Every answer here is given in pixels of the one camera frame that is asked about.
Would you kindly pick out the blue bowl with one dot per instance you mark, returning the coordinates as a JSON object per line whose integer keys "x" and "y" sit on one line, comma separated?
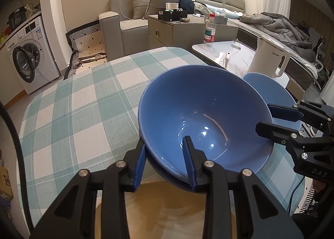
{"x": 167, "y": 176}
{"x": 208, "y": 98}
{"x": 263, "y": 90}

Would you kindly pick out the small brown pouch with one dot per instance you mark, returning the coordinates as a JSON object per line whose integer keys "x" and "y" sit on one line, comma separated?
{"x": 185, "y": 20}

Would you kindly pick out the white electric kettle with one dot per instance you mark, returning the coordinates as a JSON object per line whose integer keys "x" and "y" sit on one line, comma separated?
{"x": 268, "y": 56}

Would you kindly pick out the dark blue pillow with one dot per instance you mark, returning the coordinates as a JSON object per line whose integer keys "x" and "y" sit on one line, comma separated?
{"x": 187, "y": 4}

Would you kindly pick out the clear water bottle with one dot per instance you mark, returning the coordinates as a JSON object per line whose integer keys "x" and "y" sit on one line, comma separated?
{"x": 209, "y": 33}

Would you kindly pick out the bed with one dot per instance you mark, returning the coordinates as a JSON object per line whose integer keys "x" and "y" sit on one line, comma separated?
{"x": 250, "y": 30}

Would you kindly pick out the black pressure cooker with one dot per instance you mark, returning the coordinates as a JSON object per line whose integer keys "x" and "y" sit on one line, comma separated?
{"x": 17, "y": 18}

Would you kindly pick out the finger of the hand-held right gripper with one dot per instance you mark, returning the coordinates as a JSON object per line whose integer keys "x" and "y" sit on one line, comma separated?
{"x": 281, "y": 112}
{"x": 274, "y": 130}

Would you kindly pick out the white tissue roll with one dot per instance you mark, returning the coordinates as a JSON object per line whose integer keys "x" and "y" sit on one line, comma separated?
{"x": 172, "y": 6}

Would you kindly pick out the beige side cabinet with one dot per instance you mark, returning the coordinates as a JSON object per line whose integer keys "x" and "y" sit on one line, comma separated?
{"x": 182, "y": 33}

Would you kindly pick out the light blue pillow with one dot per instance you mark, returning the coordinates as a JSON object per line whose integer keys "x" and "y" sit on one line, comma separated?
{"x": 227, "y": 12}

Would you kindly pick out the white marble side table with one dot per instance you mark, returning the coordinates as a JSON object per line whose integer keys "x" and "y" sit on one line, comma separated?
{"x": 221, "y": 48}

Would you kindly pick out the black box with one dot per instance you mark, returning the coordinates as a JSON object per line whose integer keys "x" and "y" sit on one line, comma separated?
{"x": 172, "y": 16}

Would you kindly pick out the teal checked tablecloth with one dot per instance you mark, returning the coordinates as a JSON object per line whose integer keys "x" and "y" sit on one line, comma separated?
{"x": 86, "y": 113}

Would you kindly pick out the grey sofa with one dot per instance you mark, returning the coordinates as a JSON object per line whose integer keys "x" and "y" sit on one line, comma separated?
{"x": 130, "y": 35}

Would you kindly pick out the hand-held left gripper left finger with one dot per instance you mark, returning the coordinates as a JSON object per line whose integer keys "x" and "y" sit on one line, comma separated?
{"x": 138, "y": 168}

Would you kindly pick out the dark grey duvet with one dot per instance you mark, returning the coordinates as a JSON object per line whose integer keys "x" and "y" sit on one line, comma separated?
{"x": 281, "y": 30}

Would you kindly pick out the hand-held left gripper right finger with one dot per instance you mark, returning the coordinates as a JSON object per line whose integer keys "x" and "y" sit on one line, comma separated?
{"x": 189, "y": 160}

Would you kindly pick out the cardboard box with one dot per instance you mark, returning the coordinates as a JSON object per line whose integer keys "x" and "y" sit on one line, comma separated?
{"x": 6, "y": 186}

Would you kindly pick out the white washing machine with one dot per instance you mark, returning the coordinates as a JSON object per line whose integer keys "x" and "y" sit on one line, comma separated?
{"x": 44, "y": 64}

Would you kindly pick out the cream plate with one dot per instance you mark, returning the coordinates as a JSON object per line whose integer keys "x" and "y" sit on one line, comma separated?
{"x": 167, "y": 210}

